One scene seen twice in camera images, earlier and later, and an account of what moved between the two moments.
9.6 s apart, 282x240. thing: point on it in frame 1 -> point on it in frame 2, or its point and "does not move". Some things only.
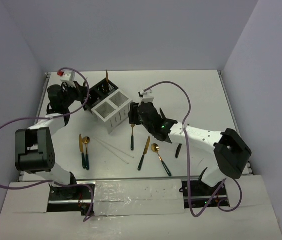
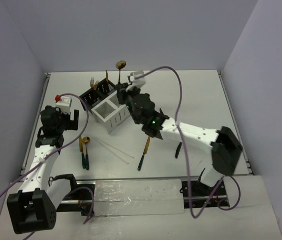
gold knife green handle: x=81 y=148 does not move
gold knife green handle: x=144 y=152 does not move
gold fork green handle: x=132 y=138 -> x=96 y=85
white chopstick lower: x=111 y=151 does not move
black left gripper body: x=72 y=94 -> x=64 y=121
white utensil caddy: x=114 y=111 does not move
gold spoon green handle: x=155 y=148 -> x=120 y=65
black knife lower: x=177 y=150 does not move
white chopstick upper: x=115 y=148 does not move
